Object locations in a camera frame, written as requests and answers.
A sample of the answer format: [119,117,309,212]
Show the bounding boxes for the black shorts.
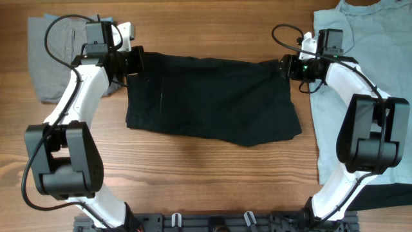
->
[126,53,302,146]

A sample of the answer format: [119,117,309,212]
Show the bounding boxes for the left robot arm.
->
[21,19,144,231]

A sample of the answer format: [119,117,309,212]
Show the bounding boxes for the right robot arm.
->
[279,29,410,231]

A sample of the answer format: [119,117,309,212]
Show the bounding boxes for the folded grey shorts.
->
[27,14,122,104]

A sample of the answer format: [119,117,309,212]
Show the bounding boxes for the light blue t-shirt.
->
[310,1,411,184]

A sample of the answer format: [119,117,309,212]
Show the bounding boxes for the folded blue garment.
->
[43,14,115,23]

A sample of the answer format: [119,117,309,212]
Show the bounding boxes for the black garment under t-shirt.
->
[348,183,412,211]

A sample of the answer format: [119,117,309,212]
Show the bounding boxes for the right black cable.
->
[271,23,387,226]

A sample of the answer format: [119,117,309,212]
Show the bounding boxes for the black cable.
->
[21,14,125,231]
[271,23,387,226]

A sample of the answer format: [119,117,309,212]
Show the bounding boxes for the left black cable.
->
[21,14,125,231]

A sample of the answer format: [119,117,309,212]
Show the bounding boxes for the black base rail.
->
[73,211,360,232]

